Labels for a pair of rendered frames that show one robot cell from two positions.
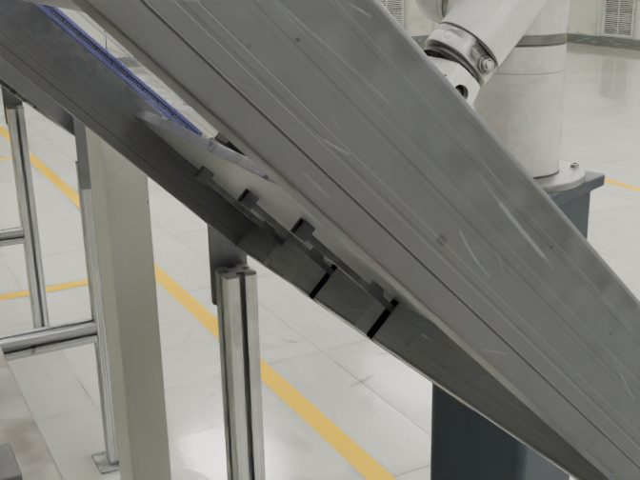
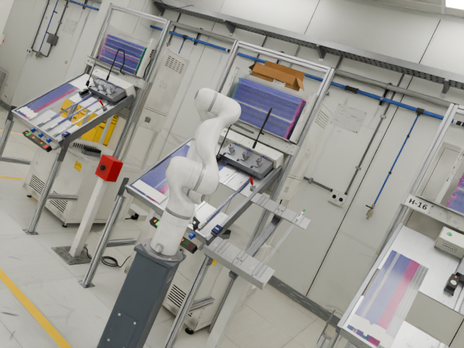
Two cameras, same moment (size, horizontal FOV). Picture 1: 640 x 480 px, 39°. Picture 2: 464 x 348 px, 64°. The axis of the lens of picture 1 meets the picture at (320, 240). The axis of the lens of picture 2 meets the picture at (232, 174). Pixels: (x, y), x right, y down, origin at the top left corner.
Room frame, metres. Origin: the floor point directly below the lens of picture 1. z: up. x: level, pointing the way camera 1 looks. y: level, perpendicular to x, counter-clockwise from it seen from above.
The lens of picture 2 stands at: (2.63, -1.01, 1.32)
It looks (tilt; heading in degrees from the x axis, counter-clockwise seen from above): 7 degrees down; 147
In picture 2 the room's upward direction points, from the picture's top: 24 degrees clockwise
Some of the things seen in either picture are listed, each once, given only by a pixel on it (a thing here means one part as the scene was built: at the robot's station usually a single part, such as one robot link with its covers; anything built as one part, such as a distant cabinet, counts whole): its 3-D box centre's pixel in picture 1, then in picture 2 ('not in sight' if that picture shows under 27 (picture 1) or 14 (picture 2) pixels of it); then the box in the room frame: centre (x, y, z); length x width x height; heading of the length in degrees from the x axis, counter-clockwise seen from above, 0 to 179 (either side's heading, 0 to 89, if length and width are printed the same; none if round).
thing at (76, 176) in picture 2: not in sight; (81, 144); (-0.76, -0.36, 0.66); 1.01 x 0.73 x 1.31; 118
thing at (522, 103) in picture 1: (517, 110); (170, 232); (1.23, -0.27, 0.79); 0.19 x 0.19 x 0.18
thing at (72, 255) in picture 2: not in sight; (92, 207); (0.01, -0.28, 0.39); 0.24 x 0.24 x 0.78; 28
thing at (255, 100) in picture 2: not in sight; (265, 108); (0.54, 0.39, 1.52); 0.51 x 0.13 x 0.27; 28
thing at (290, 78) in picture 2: not in sight; (286, 76); (0.30, 0.60, 1.82); 0.68 x 0.30 x 0.20; 28
